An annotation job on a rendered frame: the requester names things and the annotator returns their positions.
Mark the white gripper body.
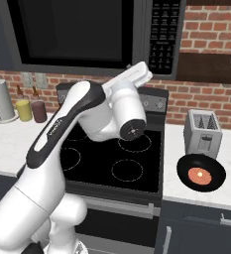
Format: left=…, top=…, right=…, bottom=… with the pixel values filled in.
left=101, top=61, right=154, bottom=96

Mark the grey microwave oven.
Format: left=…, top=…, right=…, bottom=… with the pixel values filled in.
left=0, top=0, right=187, bottom=81

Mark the black glass microwave door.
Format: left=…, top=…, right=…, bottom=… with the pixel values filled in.
left=6, top=0, right=145, bottom=69

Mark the black bowl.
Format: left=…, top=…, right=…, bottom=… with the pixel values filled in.
left=175, top=153, right=227, bottom=193

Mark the round brown waffle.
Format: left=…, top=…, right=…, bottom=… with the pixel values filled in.
left=187, top=167, right=213, bottom=187

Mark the black oven door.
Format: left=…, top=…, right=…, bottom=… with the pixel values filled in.
left=74, top=194, right=164, bottom=254

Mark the dark grey cupboard door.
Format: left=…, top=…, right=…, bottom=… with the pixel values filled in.
left=154, top=216, right=231, bottom=254

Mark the black stove with hob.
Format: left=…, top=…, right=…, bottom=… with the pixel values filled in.
left=55, top=81, right=170, bottom=254

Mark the silver toaster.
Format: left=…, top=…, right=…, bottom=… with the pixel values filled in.
left=182, top=108, right=224, bottom=161

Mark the small brown bottle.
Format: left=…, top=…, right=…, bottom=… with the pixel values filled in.
left=31, top=85, right=41, bottom=102
left=16, top=84, right=25, bottom=101

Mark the dark brown jar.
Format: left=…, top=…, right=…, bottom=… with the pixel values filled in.
left=30, top=100, right=49, bottom=124

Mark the yellow jar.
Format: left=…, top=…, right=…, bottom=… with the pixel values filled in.
left=15, top=98, right=34, bottom=123

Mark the dark grey drawer front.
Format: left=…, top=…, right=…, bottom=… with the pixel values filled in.
left=160, top=199, right=231, bottom=232

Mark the dark wooden wall shelf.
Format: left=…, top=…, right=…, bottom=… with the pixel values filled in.
left=174, top=52, right=231, bottom=85

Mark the grey wall socket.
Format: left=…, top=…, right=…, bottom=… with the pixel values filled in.
left=34, top=72, right=50, bottom=90
left=20, top=71, right=34, bottom=89

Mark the silver oven door handle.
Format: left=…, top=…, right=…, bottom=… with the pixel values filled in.
left=81, top=196, right=156, bottom=220

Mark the silver cupboard door handle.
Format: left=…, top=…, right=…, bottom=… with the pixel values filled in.
left=162, top=225, right=173, bottom=254

